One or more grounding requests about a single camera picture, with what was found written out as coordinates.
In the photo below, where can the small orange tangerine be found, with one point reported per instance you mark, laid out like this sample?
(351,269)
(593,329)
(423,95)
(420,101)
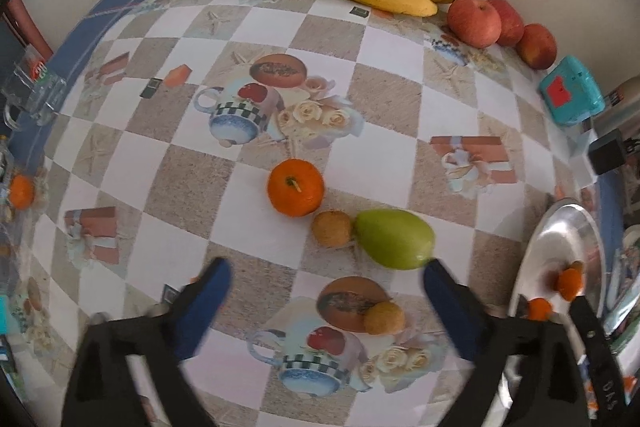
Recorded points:
(569,284)

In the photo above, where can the black small device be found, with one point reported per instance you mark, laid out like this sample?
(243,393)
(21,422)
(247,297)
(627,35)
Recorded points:
(607,153)

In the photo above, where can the middle red apple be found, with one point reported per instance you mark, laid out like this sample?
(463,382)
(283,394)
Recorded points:
(512,25)

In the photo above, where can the right red apple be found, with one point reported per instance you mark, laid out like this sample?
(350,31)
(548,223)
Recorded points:
(537,48)

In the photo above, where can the green mango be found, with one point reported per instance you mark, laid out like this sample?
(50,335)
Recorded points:
(394,238)

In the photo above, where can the pink rolled mat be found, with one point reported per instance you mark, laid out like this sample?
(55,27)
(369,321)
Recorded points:
(26,27)

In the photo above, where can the glass mug with logo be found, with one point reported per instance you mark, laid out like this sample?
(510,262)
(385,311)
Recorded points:
(34,89)

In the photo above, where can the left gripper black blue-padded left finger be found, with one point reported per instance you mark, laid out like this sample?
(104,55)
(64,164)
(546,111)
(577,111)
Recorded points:
(101,390)

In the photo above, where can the clear plastic container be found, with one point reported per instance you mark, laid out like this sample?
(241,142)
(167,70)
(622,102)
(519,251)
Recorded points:
(8,259)

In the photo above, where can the silver metal tray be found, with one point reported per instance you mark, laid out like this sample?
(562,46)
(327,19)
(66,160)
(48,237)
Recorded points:
(565,234)

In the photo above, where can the large red apple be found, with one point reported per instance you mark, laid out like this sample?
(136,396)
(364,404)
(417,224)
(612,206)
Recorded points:
(474,22)

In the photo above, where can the large orange tangerine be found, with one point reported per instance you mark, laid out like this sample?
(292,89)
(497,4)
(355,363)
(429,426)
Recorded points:
(295,188)

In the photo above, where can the teal box with red label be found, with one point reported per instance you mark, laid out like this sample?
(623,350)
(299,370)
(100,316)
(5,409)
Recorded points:
(571,93)

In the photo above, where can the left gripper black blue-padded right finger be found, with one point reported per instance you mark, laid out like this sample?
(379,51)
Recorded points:
(550,392)

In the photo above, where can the small brown kiwi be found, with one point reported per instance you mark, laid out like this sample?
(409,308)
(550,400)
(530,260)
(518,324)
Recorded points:
(384,318)

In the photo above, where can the tangerine by plastic container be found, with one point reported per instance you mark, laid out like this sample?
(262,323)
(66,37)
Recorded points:
(21,192)

